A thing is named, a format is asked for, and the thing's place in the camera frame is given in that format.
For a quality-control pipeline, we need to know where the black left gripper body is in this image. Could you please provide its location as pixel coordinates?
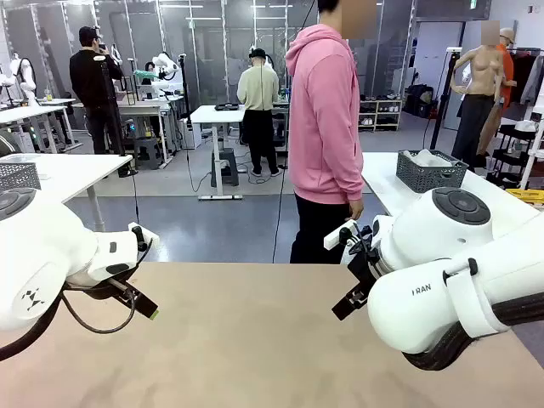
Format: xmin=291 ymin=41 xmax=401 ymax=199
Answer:
xmin=63 ymin=275 xmax=144 ymax=305

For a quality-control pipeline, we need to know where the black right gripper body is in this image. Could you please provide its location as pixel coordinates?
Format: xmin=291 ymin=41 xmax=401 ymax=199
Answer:
xmin=346 ymin=231 xmax=383 ymax=294

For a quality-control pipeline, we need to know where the dark gray plastic basket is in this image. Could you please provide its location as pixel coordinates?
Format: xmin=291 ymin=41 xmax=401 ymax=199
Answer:
xmin=395 ymin=149 xmax=469 ymax=195

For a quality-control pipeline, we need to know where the pink-sleeved right forearm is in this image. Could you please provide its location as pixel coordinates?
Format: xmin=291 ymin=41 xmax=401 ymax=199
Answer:
xmin=344 ymin=139 xmax=366 ymax=204

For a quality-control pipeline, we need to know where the white table with basket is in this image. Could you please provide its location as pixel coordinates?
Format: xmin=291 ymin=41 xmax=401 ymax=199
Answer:
xmin=360 ymin=151 xmax=544 ymax=230

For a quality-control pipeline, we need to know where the gray basket with clear lid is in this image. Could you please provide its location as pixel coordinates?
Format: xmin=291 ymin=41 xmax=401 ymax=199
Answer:
xmin=0 ymin=155 xmax=43 ymax=192

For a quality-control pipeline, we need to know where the white table with gray legs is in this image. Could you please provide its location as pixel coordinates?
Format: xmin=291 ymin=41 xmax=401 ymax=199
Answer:
xmin=0 ymin=153 xmax=133 ymax=233

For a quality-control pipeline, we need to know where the person in pink hoodie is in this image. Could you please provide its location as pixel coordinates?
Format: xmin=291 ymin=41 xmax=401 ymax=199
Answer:
xmin=284 ymin=0 xmax=379 ymax=264

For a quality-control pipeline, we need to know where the wooden shoe rack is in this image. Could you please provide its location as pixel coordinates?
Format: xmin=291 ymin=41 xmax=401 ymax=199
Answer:
xmin=359 ymin=98 xmax=404 ymax=132

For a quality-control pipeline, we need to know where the yellow plastic crate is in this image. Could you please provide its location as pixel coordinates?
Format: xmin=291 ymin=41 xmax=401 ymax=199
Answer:
xmin=505 ymin=188 xmax=544 ymax=209

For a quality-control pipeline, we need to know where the black bag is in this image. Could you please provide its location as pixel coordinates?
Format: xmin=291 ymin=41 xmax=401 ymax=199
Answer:
xmin=405 ymin=83 xmax=435 ymax=118

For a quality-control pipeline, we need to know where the black tripod pole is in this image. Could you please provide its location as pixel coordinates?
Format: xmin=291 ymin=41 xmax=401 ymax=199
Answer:
xmin=98 ymin=59 xmax=128 ymax=156

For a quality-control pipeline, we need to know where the black shelf cart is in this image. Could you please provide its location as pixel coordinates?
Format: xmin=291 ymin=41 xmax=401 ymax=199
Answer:
xmin=488 ymin=121 xmax=544 ymax=188

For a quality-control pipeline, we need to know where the white workbench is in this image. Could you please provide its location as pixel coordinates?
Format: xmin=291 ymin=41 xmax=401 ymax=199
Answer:
xmin=0 ymin=98 xmax=82 ymax=154

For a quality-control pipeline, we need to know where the gray work table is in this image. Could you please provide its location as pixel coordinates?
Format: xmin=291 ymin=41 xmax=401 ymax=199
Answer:
xmin=116 ymin=95 xmax=186 ymax=165

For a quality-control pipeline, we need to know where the white standing desk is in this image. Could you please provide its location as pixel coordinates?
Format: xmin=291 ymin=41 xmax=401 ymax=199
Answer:
xmin=190 ymin=105 xmax=247 ymax=201

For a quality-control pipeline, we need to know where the person in black with cap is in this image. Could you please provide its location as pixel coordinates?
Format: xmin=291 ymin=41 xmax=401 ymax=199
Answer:
xmin=69 ymin=25 xmax=124 ymax=156

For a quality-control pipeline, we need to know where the person in cream sweater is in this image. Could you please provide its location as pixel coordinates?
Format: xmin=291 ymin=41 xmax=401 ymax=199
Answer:
xmin=236 ymin=48 xmax=281 ymax=178

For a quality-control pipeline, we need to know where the bare mannequin with dark pants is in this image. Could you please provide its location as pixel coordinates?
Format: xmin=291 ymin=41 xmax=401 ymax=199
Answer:
xmin=450 ymin=20 xmax=507 ymax=173

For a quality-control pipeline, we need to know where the mannequin in orange shirt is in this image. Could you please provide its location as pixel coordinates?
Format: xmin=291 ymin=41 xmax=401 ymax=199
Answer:
xmin=475 ymin=27 xmax=518 ymax=156

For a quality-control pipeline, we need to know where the clothes rack with garments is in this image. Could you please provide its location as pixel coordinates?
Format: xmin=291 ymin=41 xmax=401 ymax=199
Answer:
xmin=509 ymin=46 xmax=544 ymax=107

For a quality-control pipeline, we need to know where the thin black left gripper cable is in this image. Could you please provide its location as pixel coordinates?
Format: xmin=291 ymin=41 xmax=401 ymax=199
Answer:
xmin=61 ymin=292 xmax=137 ymax=335

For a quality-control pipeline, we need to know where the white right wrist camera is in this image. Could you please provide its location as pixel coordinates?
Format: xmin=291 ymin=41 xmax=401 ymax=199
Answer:
xmin=323 ymin=219 xmax=358 ymax=251

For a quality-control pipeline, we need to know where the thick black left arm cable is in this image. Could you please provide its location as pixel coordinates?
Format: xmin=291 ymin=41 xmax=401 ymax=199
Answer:
xmin=0 ymin=292 xmax=65 ymax=362

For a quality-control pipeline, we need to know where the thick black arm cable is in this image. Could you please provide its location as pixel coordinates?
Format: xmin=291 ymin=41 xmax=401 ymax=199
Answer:
xmin=401 ymin=292 xmax=544 ymax=371
xmin=0 ymin=292 xmax=65 ymax=362

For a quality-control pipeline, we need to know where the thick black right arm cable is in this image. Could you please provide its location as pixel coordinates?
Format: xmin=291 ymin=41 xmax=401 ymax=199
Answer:
xmin=401 ymin=292 xmax=544 ymax=371

